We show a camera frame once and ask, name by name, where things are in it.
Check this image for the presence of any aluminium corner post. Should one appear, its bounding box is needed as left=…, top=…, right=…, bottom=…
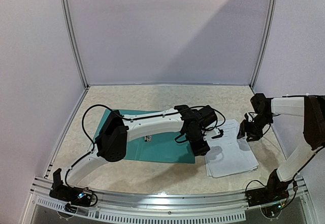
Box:
left=249, top=0, right=276, bottom=90
left=60, top=0, right=89, bottom=89

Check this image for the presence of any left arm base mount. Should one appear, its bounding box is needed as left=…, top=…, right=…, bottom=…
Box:
left=49, top=168, right=98, bottom=207

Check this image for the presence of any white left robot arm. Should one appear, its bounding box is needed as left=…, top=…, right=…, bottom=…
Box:
left=52, top=105, right=219, bottom=201

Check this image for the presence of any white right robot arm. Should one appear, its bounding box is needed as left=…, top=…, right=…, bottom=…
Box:
left=237, top=93, right=324, bottom=202

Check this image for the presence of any left aluminium corner post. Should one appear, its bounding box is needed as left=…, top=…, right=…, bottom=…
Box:
left=60, top=0, right=89, bottom=89

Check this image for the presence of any right aluminium corner post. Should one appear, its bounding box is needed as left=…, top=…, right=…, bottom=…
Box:
left=249, top=0, right=276, bottom=90

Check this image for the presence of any printed signature page sheet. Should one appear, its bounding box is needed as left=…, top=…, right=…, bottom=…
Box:
left=205, top=119, right=257, bottom=176

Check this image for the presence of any green file folder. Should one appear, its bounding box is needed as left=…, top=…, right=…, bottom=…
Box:
left=94, top=108, right=195, bottom=164

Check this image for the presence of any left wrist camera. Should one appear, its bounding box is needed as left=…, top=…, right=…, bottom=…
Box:
left=210, top=127, right=224, bottom=139

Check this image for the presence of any white paper stack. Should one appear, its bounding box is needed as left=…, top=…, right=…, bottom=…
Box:
left=205, top=154, right=258, bottom=178

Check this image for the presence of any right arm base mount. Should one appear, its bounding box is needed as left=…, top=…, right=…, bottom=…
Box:
left=245, top=176, right=298, bottom=210

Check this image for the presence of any aluminium front rail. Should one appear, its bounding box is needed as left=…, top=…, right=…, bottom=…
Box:
left=22, top=177, right=317, bottom=223

